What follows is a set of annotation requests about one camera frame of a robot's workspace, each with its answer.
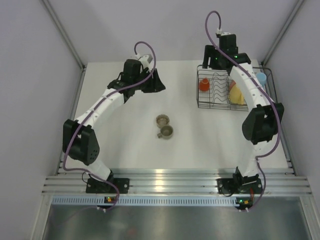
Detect yellow ceramic mug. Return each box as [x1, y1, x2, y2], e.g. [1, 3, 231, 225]
[229, 84, 246, 105]

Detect light blue ceramic mug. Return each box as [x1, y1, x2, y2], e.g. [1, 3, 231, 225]
[256, 72, 267, 87]

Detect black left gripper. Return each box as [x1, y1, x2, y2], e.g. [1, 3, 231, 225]
[133, 68, 165, 94]

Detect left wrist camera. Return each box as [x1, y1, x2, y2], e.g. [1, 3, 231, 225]
[135, 53, 154, 69]

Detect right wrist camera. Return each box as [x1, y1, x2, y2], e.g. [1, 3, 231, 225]
[215, 28, 231, 38]

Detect perforated cable duct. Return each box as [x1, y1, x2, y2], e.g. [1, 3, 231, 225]
[51, 195, 242, 207]

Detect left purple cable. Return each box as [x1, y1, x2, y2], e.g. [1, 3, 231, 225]
[62, 41, 157, 211]

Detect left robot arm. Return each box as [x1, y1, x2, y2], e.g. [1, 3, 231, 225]
[62, 54, 166, 193]

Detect grey-brown stoneware cup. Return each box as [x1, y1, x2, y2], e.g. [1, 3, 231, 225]
[157, 125, 174, 140]

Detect grey wire dish rack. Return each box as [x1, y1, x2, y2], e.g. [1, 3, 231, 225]
[196, 63, 272, 112]

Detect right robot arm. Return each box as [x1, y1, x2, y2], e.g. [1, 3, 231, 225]
[202, 29, 284, 193]

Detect pink ceramic mug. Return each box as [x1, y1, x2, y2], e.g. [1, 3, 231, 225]
[229, 80, 236, 89]

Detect fluted beige small cup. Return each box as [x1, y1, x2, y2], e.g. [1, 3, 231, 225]
[155, 114, 170, 128]

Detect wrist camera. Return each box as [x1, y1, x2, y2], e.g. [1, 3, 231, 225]
[215, 28, 231, 38]
[135, 53, 154, 69]

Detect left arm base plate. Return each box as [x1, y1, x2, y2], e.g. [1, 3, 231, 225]
[85, 178, 130, 194]

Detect small orange cup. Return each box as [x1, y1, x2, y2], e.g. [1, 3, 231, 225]
[198, 78, 210, 92]

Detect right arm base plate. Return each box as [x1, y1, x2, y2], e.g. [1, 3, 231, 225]
[217, 177, 263, 197]

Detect aluminium mounting rail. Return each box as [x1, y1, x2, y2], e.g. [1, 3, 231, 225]
[41, 168, 312, 197]

